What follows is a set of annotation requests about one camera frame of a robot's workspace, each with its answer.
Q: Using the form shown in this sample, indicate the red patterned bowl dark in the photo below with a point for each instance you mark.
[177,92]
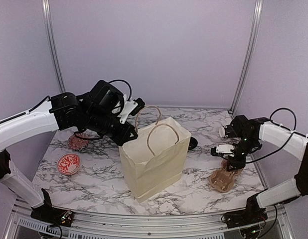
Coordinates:
[77,143]

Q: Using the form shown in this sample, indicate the front aluminium rail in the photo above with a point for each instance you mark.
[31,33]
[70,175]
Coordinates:
[89,225]

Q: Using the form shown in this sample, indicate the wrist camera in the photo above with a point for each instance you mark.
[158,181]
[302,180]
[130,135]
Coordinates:
[223,150]
[131,108]

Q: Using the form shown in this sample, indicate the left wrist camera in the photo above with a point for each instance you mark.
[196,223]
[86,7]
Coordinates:
[131,108]

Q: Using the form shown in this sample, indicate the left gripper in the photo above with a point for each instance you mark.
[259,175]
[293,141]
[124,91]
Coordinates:
[123,137]

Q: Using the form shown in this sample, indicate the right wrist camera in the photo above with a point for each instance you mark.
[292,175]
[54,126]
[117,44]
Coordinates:
[223,150]

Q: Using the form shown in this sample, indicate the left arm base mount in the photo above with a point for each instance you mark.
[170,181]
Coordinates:
[48,213]

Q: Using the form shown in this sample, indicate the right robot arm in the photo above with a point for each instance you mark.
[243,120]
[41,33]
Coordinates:
[252,133]

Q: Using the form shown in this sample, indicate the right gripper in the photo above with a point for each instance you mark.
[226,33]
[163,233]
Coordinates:
[238,164]

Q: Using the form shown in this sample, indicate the right aluminium frame post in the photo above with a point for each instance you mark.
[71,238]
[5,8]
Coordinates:
[251,45]

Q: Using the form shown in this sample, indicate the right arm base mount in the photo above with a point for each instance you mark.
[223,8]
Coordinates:
[250,215]

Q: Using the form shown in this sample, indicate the brown cardboard cup carrier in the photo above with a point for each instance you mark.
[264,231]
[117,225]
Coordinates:
[222,180]

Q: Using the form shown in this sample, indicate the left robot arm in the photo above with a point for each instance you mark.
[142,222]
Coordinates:
[104,110]

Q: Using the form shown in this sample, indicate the left aluminium frame post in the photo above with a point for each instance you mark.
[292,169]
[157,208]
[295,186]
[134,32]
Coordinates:
[52,45]

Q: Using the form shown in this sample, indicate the cream paper bag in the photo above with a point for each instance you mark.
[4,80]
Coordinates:
[155,160]

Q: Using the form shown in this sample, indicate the aluminium frame post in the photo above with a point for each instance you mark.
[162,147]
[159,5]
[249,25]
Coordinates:
[52,45]
[251,45]

